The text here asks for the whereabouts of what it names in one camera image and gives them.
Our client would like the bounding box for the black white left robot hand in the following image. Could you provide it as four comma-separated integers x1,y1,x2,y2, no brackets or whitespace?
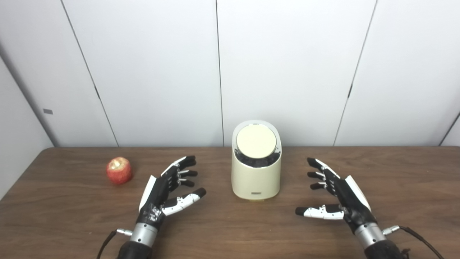
138,155,207,228

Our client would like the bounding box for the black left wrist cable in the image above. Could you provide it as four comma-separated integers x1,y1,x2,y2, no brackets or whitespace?
96,229,133,259

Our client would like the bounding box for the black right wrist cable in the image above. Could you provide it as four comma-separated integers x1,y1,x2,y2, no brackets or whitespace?
383,225,446,259

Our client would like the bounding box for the cream-colored bin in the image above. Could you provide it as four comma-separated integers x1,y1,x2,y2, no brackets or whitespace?
231,120,282,201

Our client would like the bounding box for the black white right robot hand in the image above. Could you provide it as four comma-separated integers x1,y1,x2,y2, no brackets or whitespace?
295,157,378,232

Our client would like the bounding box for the red apple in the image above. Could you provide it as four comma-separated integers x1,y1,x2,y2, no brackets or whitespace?
106,157,133,185

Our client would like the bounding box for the round cream bin lid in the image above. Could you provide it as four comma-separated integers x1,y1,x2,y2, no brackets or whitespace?
236,123,277,158

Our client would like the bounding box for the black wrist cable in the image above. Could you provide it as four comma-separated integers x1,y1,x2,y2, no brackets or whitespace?
383,225,446,259
96,229,133,259

